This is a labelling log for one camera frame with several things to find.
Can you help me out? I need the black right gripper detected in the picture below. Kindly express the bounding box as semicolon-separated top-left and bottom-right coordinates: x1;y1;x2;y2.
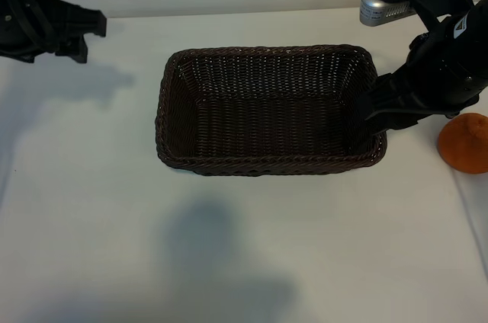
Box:
356;18;482;136

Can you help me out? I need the orange fruit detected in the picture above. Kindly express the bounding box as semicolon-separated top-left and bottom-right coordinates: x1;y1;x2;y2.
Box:
437;112;488;174

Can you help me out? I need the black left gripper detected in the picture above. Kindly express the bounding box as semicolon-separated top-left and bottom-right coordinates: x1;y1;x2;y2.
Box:
0;0;108;65

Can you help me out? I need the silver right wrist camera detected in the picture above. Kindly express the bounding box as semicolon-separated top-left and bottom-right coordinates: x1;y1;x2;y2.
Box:
359;0;416;28

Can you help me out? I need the dark brown wicker basket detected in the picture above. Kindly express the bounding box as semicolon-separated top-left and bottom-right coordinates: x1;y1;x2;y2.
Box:
154;44;388;178

